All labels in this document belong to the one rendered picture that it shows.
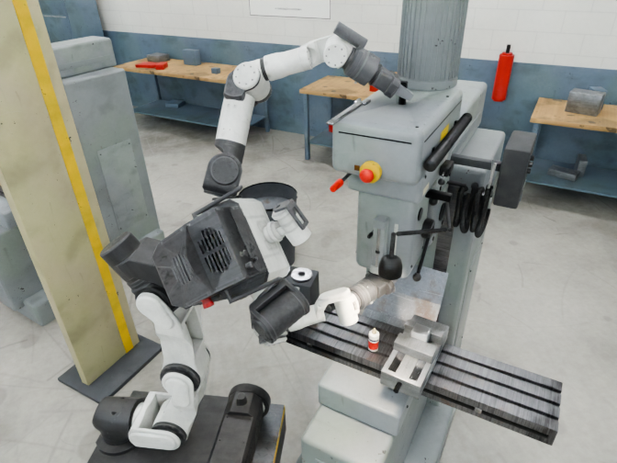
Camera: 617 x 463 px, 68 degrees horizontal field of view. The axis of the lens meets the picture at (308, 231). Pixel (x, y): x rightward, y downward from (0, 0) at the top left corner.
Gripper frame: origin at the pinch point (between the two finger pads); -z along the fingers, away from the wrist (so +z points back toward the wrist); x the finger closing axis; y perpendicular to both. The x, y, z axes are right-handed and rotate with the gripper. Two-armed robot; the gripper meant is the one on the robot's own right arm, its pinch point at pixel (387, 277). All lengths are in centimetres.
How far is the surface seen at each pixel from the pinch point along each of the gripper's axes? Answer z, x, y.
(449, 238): -39.1, -1.7, -0.8
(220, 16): -272, 511, -29
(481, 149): -61, 2, -33
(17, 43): 61, 161, -71
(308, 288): 12.1, 29.9, 15.8
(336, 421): 29, -3, 54
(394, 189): 11.2, -7.6, -42.8
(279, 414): 29, 33, 84
